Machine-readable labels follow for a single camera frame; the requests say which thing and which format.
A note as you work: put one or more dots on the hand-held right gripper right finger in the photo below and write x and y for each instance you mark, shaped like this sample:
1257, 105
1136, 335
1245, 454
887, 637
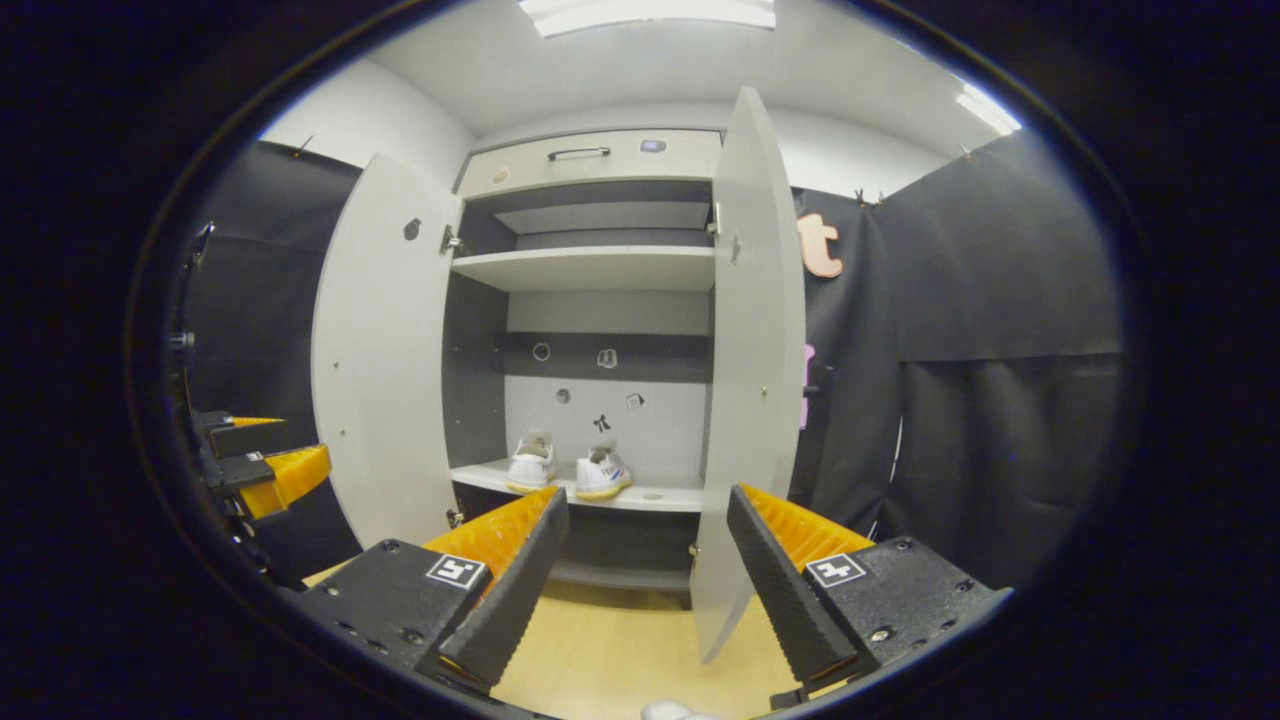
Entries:
785, 590

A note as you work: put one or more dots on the white and grey shoe cabinet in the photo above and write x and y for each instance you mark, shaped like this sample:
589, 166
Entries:
590, 268

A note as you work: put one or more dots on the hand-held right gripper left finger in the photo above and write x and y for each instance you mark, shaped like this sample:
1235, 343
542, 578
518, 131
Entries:
515, 590

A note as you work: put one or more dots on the white shoe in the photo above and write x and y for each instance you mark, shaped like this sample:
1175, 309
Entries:
603, 472
530, 462

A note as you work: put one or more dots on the white shoe cabinet door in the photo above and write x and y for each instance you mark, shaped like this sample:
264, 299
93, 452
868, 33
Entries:
385, 350
760, 380

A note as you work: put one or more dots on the white cabinet drawer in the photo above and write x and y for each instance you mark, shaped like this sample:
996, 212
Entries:
620, 172

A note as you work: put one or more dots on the ceiling light panel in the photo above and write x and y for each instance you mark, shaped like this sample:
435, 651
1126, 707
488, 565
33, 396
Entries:
988, 108

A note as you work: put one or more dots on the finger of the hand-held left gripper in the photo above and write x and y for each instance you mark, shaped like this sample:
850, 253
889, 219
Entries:
250, 438
235, 470

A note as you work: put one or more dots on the white rounded object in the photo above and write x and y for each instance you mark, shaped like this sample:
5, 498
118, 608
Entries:
680, 712

